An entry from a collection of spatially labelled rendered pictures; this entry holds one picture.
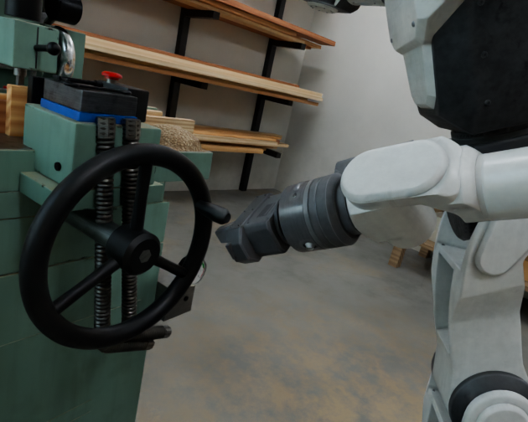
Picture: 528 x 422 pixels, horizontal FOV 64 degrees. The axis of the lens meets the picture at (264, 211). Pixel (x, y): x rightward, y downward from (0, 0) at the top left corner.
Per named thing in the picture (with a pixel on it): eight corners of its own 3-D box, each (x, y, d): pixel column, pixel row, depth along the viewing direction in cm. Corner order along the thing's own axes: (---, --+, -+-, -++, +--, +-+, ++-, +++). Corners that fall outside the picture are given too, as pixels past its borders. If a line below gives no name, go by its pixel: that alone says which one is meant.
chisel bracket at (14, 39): (11, 77, 64) (14, 18, 62) (-27, 64, 72) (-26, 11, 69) (59, 84, 70) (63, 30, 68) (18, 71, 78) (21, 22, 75)
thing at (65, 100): (79, 121, 54) (82, 77, 52) (36, 105, 60) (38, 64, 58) (158, 127, 64) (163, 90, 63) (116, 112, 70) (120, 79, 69)
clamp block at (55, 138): (66, 191, 55) (72, 122, 52) (18, 163, 62) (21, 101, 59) (156, 185, 67) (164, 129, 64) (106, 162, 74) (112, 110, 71)
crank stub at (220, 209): (223, 230, 59) (220, 217, 58) (194, 216, 63) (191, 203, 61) (235, 220, 61) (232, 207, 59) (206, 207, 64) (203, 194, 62)
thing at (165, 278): (164, 322, 89) (169, 289, 87) (128, 297, 95) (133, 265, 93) (193, 311, 96) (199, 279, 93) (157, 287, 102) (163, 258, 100)
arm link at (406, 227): (347, 265, 53) (438, 254, 47) (301, 228, 46) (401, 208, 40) (352, 191, 59) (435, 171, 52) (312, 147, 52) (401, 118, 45)
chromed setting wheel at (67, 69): (61, 92, 83) (66, 26, 79) (31, 82, 89) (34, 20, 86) (75, 95, 85) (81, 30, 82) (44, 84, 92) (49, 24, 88)
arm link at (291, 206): (247, 285, 56) (326, 277, 48) (212, 226, 52) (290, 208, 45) (285, 232, 65) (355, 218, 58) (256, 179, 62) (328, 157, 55)
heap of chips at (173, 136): (177, 151, 82) (179, 131, 81) (132, 134, 89) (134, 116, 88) (209, 151, 89) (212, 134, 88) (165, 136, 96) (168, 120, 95)
